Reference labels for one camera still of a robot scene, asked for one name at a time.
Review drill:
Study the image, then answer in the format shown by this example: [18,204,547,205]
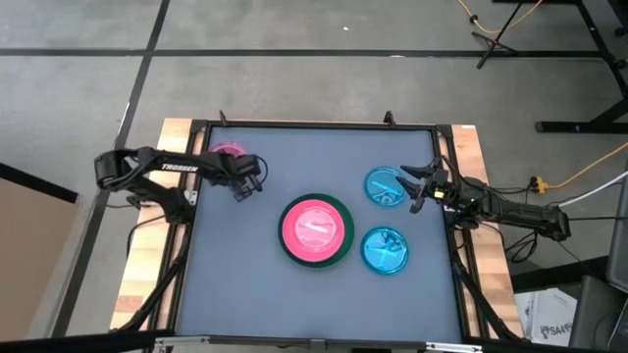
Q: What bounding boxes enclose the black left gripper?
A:
[220,154,264,203]

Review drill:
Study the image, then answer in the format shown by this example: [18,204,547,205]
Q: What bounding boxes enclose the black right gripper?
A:
[394,159,451,215]

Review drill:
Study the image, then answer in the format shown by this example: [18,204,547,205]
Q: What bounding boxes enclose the opaque pink plastic plate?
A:
[281,198,345,264]

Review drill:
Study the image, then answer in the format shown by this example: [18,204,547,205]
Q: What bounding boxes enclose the translucent pink plastic plate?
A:
[208,140,249,159]
[292,208,340,251]

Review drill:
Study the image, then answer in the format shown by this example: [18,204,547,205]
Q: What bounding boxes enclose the translucent blue plastic plate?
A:
[359,226,410,276]
[363,166,408,208]

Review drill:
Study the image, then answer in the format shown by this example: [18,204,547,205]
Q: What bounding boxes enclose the large green plastic plate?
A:
[277,191,356,270]

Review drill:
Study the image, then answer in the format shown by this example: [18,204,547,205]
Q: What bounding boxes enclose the black tripod stand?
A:
[470,0,529,70]

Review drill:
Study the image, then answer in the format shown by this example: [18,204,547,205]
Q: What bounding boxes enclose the black desk base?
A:
[534,0,628,134]

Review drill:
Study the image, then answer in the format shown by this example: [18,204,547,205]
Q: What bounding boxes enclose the white printed box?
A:
[513,287,579,347]

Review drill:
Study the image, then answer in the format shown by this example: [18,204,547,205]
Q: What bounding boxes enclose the grey equipment panel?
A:
[605,171,628,294]

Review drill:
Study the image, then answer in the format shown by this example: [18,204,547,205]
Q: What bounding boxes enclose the dark grey case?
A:
[568,274,628,352]

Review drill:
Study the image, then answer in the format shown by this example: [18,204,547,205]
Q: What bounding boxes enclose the brown cardboard panel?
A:
[0,164,79,342]

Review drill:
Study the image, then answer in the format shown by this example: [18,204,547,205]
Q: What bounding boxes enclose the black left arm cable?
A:
[254,155,270,190]

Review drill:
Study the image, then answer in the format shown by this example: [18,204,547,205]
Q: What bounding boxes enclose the black aluminium table frame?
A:
[110,110,529,353]

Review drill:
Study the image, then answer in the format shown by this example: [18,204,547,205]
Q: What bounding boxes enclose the yellow extension cord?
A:
[529,140,628,195]

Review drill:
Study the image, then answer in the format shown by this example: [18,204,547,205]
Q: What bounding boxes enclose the silver metal bracket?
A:
[153,334,198,348]
[425,341,485,353]

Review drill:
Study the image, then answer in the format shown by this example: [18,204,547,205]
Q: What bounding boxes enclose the white cable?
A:
[557,171,628,208]

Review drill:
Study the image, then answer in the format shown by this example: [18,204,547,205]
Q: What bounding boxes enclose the thin yellow cable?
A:
[455,0,545,35]

